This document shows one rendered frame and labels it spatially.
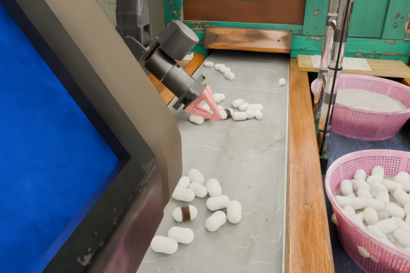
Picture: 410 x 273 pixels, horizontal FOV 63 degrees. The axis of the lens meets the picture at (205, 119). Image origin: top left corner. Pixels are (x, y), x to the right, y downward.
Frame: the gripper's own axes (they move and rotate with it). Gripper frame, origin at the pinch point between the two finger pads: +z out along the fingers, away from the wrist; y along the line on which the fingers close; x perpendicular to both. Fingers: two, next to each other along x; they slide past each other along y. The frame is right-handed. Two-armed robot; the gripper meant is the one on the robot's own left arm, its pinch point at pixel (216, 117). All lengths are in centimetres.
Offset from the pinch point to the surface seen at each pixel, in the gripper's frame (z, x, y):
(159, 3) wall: -53, 36, 128
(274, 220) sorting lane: 12.6, -8.4, -28.4
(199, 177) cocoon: 1.7, -1.5, -23.6
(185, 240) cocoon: 3.4, -1.9, -36.3
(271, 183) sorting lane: 11.6, -7.7, -19.6
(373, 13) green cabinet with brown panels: 18, -38, 54
